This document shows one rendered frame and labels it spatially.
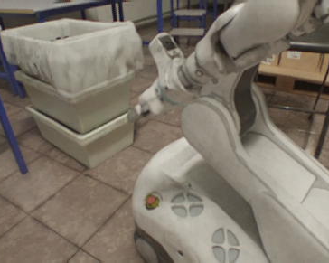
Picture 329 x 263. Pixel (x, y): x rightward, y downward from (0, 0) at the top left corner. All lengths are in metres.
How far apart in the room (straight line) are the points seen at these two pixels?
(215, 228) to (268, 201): 0.16
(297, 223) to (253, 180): 0.14
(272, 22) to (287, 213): 0.46
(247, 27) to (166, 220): 0.53
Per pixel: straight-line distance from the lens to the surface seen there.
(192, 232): 0.72
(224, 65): 0.44
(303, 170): 0.83
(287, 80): 2.43
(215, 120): 0.66
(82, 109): 1.31
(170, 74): 0.49
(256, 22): 0.37
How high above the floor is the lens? 0.92
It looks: 32 degrees down
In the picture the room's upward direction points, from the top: 2 degrees counter-clockwise
